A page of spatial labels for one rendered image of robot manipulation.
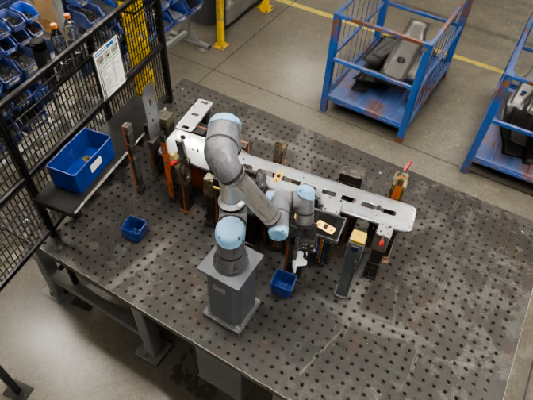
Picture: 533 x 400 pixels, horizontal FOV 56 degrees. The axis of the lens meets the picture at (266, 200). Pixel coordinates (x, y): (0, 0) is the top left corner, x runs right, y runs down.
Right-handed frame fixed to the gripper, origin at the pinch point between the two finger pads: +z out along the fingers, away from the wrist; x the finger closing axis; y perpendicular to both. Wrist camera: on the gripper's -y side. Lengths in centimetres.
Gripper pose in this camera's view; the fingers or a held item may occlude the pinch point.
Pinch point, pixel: (299, 264)
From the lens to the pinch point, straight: 211.9
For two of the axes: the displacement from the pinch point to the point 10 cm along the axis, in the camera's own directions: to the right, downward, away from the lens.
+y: 9.2, 1.4, -3.6
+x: 3.9, -3.5, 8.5
